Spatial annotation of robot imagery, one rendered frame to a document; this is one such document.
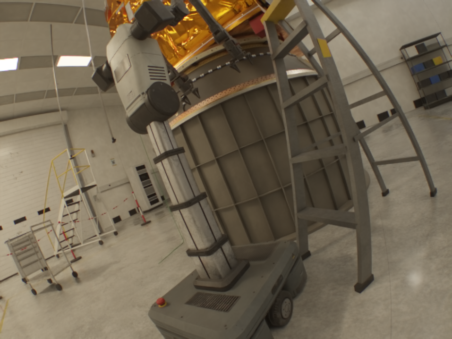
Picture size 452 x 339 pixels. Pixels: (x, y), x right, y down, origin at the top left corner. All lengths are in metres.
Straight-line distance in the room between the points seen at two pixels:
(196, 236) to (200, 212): 0.10
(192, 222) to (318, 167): 1.17
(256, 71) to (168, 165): 1.20
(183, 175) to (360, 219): 0.73
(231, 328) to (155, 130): 0.76
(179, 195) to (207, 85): 1.16
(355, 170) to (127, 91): 0.98
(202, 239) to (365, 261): 0.69
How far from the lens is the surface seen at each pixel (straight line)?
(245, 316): 0.76
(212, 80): 1.85
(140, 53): 0.96
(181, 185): 0.85
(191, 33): 2.22
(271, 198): 1.65
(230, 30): 1.99
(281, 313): 0.95
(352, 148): 0.93
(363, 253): 0.99
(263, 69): 1.85
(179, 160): 0.88
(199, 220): 0.86
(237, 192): 1.67
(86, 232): 8.85
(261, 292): 0.83
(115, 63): 1.07
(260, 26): 1.91
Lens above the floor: 0.73
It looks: 2 degrees down
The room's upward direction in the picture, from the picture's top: 22 degrees counter-clockwise
